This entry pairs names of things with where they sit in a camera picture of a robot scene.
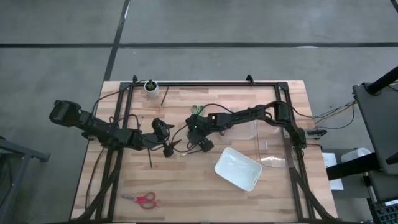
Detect small parts organiser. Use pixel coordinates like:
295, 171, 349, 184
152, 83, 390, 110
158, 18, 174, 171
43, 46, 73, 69
368, 198, 398, 224

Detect white paper sheet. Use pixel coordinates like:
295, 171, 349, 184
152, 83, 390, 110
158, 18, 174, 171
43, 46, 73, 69
322, 152, 345, 191

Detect red-handled scissors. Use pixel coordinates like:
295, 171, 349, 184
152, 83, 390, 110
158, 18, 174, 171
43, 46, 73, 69
120, 191, 158, 210

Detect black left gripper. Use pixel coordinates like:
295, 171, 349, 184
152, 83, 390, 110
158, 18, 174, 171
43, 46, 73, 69
142, 118, 182, 158

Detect white plastic bin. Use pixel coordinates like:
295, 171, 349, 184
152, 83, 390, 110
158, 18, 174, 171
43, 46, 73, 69
213, 147, 263, 192

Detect grey metal stand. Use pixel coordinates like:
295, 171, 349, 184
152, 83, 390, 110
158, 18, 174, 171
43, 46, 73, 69
0, 136, 50, 218

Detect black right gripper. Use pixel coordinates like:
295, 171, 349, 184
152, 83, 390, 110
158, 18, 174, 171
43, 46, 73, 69
185, 113, 215, 153

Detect black aluminium table frame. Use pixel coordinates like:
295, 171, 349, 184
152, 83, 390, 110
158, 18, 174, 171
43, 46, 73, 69
74, 80, 332, 223

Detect black equipment cart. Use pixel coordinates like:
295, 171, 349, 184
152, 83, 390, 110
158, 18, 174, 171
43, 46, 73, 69
326, 65, 398, 203

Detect large clear plastic tray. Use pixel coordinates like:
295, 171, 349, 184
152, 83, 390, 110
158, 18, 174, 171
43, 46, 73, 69
256, 115, 289, 169

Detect green-handled scissors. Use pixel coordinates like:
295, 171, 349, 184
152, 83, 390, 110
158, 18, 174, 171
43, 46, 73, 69
190, 104, 206, 116

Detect brown-handled paintbrush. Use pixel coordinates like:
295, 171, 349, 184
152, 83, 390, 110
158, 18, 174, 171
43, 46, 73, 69
160, 86, 170, 106

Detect white plant pot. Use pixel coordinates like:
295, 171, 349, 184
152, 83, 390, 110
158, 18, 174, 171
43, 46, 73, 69
143, 79, 160, 100

